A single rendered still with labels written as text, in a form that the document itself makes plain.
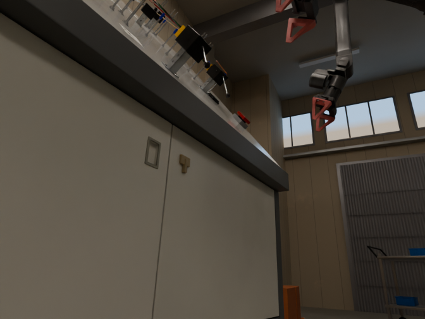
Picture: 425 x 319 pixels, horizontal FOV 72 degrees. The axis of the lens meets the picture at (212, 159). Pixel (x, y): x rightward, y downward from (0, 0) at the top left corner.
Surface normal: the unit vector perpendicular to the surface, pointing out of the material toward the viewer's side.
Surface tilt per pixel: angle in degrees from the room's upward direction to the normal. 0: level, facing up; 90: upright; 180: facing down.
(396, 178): 90
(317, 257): 90
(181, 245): 90
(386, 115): 90
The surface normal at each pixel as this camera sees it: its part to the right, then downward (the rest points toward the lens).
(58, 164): 0.83, -0.18
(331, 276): -0.44, -0.35
